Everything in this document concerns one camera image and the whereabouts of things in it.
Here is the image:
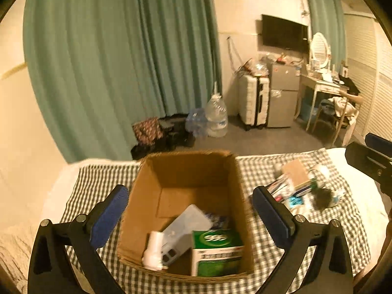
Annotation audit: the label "white oval mirror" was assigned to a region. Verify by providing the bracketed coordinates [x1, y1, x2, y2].
[308, 32, 332, 72]

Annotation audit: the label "white suitcase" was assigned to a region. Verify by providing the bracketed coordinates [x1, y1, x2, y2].
[238, 73, 270, 131]

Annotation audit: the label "blue white small packet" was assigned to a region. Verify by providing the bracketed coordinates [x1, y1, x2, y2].
[204, 211, 232, 230]

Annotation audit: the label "white tape roll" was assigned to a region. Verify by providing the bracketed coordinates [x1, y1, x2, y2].
[308, 165, 330, 181]

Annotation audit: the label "grey white checkered cloth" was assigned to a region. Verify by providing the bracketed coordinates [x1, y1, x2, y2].
[58, 148, 371, 294]

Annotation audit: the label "wooden chair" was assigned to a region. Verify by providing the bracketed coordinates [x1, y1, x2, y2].
[312, 93, 364, 146]

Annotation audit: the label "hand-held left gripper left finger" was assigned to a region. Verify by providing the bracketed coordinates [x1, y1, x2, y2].
[28, 184, 129, 294]

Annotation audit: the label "patterned fabric bag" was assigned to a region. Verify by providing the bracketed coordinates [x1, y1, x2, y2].
[132, 118, 164, 146]

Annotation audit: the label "brown cardboard box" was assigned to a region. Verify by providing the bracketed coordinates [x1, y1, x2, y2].
[117, 150, 255, 284]

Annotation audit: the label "translucent plastic case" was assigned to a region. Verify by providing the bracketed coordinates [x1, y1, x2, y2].
[161, 204, 213, 265]

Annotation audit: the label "white plastic bottle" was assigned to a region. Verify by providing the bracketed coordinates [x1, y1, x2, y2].
[142, 231, 167, 270]

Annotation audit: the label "black bag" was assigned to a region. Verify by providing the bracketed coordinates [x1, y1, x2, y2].
[338, 76, 361, 95]

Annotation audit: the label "blue book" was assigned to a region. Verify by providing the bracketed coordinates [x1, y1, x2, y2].
[292, 181, 317, 197]

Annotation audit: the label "bundle of pens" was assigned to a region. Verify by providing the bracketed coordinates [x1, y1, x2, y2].
[265, 174, 296, 202]

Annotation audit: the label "blue bin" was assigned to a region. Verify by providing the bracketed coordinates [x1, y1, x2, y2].
[298, 101, 316, 121]

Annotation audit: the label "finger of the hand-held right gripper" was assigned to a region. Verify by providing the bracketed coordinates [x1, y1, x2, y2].
[345, 142, 392, 195]
[365, 133, 392, 160]

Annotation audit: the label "large clear water jug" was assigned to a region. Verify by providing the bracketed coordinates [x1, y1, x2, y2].
[205, 81, 229, 138]

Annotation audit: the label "cream textured blanket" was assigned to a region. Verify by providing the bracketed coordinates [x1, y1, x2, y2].
[0, 220, 42, 294]

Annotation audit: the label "pack of water bottles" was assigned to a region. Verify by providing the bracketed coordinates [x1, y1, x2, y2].
[185, 109, 209, 137]

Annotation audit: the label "cream clothes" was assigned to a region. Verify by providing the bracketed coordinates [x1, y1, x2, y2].
[332, 96, 360, 120]

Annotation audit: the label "white louvered wardrobe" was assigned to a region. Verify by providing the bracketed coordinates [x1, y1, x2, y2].
[343, 12, 392, 147]

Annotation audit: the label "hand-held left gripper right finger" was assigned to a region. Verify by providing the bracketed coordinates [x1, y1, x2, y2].
[252, 185, 356, 294]

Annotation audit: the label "green white medicine box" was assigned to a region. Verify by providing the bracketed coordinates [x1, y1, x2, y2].
[190, 230, 245, 278]

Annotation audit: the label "clear plastic wrapper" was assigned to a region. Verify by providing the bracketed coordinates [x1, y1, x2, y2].
[332, 188, 347, 206]

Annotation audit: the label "blue patterned packet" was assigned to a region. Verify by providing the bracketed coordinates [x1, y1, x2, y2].
[286, 196, 304, 210]

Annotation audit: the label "clear plastic bags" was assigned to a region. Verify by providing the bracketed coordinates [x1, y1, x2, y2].
[236, 58, 270, 78]

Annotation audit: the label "black fuzzy object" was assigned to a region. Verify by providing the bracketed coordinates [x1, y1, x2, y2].
[312, 188, 335, 209]

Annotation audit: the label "black wall television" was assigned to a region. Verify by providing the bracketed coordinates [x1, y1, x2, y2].
[261, 14, 308, 54]

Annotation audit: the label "grey mini fridge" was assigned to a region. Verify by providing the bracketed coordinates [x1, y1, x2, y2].
[266, 61, 302, 128]

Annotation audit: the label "hanging wall cable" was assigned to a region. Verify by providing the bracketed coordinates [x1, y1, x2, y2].
[227, 37, 242, 74]

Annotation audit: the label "black bags on floor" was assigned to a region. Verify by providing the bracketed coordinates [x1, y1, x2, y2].
[131, 113, 196, 160]

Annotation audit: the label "white dressing table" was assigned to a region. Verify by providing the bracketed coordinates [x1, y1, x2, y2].
[294, 73, 350, 131]

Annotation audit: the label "narrow green curtain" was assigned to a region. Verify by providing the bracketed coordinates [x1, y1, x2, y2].
[302, 0, 348, 68]

